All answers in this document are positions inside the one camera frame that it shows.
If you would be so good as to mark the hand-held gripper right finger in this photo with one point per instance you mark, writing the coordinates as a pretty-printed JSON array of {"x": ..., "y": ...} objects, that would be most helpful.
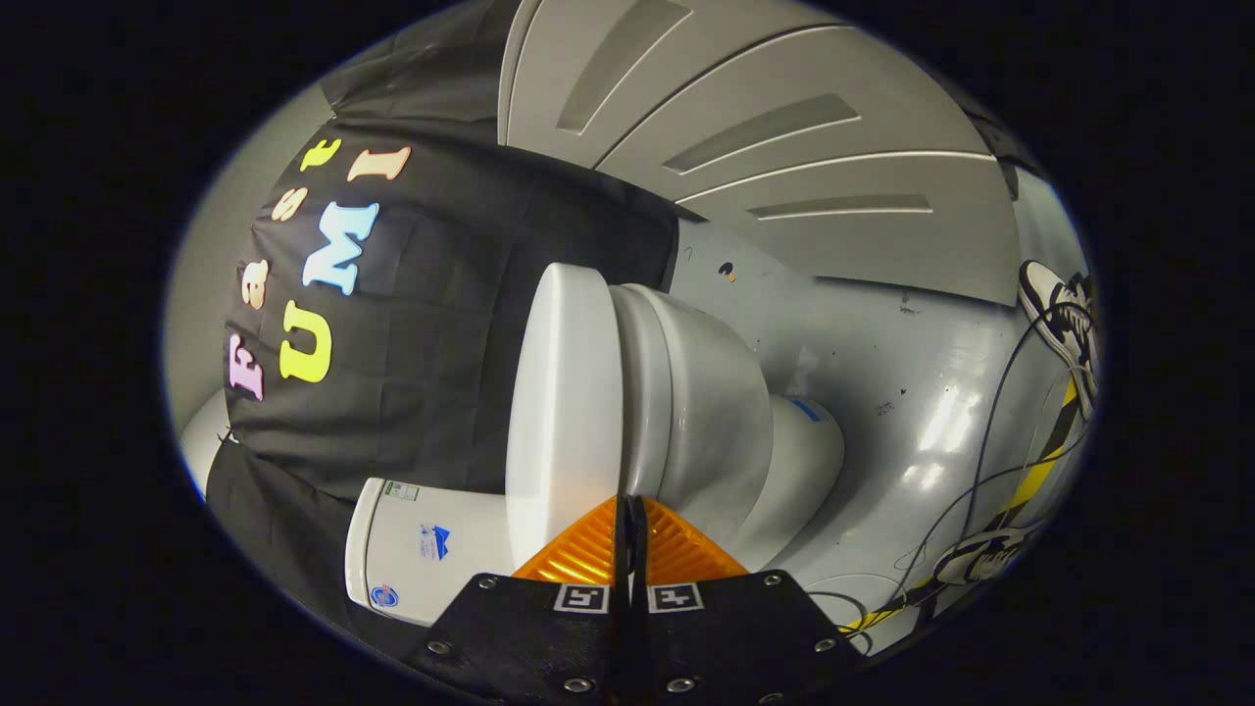
[{"x": 726, "y": 642}]

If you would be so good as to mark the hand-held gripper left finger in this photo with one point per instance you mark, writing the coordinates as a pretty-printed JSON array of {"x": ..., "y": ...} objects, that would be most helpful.
[{"x": 549, "y": 647}]

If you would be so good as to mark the person's black white sneaker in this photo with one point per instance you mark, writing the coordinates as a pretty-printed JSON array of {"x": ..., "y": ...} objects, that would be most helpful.
[
  {"x": 980, "y": 559},
  {"x": 1061, "y": 314}
]

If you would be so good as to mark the yellow black floor tape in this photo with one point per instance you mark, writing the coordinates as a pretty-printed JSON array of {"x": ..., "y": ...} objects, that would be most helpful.
[{"x": 1039, "y": 471}]

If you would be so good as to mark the black backdrop cloth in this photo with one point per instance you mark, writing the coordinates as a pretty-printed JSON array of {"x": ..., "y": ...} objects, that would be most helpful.
[{"x": 441, "y": 294}]

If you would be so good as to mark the grey drawer cabinet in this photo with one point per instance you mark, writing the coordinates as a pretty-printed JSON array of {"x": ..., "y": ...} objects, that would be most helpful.
[{"x": 784, "y": 186}]

